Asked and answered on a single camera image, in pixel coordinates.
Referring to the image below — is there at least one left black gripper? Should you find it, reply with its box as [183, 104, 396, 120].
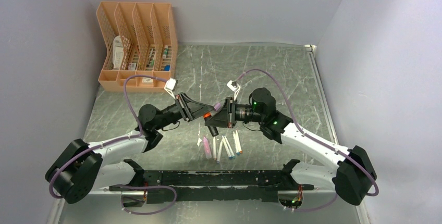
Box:
[154, 92, 214, 130]

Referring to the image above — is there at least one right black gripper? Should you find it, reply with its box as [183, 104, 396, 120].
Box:
[206, 97, 264, 128]

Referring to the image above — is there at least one black orange highlighter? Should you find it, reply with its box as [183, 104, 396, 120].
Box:
[203, 113, 219, 137]

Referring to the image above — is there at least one purple pink highlighter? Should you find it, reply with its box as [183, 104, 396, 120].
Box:
[203, 136, 212, 159]

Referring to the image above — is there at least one white pen orange cap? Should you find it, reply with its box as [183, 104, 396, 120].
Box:
[236, 130, 242, 154]

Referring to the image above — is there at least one white pen green cap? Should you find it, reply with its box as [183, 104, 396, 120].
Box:
[222, 135, 234, 159]

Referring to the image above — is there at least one white pen blue cap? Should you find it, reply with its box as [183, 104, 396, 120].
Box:
[232, 131, 240, 156]

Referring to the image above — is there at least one purple highlighter cap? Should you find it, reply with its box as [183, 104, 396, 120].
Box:
[214, 103, 222, 111]

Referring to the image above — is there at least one white pen grey cap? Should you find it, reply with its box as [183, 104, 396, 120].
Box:
[216, 140, 223, 164]

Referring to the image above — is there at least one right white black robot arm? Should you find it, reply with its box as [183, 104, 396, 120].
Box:
[205, 88, 378, 206]

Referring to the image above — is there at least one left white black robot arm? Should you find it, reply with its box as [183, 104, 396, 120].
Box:
[45, 93, 216, 204]

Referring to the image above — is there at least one orange plastic file organizer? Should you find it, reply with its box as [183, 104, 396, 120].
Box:
[96, 1, 178, 93]

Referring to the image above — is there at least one white paper packet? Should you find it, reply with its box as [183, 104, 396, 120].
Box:
[112, 35, 124, 69]

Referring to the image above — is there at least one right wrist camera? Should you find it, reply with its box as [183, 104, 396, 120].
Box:
[227, 80, 241, 101]

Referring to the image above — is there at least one black base frame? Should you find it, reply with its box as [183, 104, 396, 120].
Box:
[110, 170, 314, 204]

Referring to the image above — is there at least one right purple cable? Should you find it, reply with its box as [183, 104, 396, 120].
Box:
[238, 69, 380, 213]

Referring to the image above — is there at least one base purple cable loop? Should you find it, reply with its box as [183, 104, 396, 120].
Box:
[117, 185, 177, 216]

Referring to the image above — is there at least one aluminium rail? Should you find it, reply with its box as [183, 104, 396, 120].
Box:
[304, 44, 339, 144]

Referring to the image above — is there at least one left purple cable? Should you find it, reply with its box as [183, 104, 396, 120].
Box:
[48, 76, 167, 200]

